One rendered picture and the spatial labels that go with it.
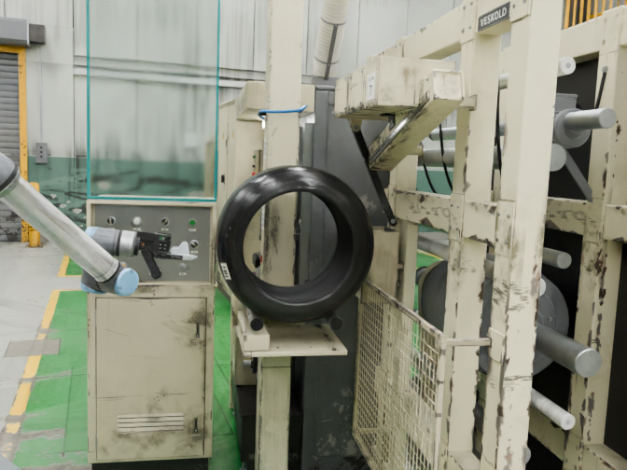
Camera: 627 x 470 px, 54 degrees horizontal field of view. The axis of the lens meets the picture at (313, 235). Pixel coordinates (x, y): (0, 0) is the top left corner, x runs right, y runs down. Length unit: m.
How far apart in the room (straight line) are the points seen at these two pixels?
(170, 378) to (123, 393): 0.21
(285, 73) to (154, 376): 1.45
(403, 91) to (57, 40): 9.53
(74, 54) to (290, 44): 8.78
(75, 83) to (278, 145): 8.83
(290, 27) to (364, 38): 9.77
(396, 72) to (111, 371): 1.81
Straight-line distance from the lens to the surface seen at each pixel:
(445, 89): 1.87
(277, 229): 2.47
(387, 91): 1.91
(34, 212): 1.90
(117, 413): 3.00
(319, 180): 2.11
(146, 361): 2.90
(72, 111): 11.02
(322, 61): 3.04
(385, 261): 2.51
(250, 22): 11.61
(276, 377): 2.61
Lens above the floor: 1.46
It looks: 7 degrees down
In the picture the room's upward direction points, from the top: 2 degrees clockwise
